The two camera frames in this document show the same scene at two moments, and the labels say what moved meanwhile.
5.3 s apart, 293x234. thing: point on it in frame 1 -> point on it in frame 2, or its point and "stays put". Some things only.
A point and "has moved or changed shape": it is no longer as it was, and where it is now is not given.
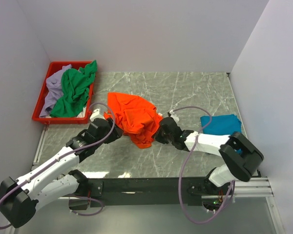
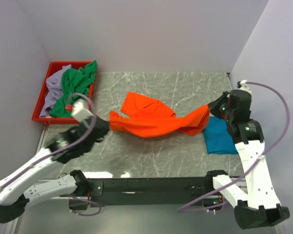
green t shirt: x=75 y=84 stays put
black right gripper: x=161 y=134 -> x=218 y=107
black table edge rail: x=149 y=192 stays put
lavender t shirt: x=55 y=90 stays put
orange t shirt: x=135 y=116 has moved or changed shape
